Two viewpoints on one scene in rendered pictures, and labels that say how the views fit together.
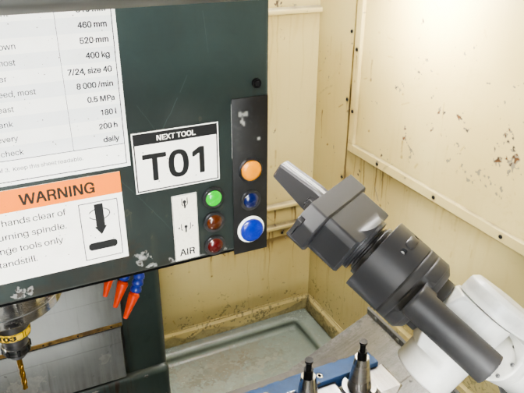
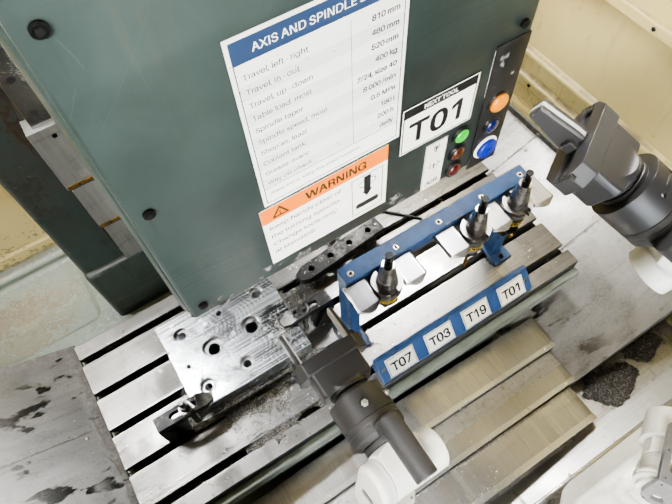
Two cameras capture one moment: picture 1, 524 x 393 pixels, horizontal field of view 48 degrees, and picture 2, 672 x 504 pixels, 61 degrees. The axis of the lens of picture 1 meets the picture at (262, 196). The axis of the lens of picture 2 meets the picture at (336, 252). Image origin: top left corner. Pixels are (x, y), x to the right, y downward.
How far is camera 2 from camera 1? 37 cm
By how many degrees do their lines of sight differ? 35
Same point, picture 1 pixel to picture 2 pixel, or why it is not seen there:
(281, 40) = not seen: outside the picture
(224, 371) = not seen: hidden behind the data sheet
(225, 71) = (499, 22)
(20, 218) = (305, 208)
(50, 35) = (345, 53)
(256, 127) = (513, 64)
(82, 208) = (354, 183)
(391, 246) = (653, 191)
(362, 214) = (621, 153)
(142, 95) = (419, 74)
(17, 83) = (312, 108)
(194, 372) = not seen: hidden behind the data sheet
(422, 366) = (657, 277)
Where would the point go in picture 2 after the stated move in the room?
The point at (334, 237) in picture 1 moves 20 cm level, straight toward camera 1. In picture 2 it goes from (600, 187) to (643, 365)
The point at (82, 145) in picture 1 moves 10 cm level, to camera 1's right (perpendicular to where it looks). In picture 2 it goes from (361, 136) to (462, 125)
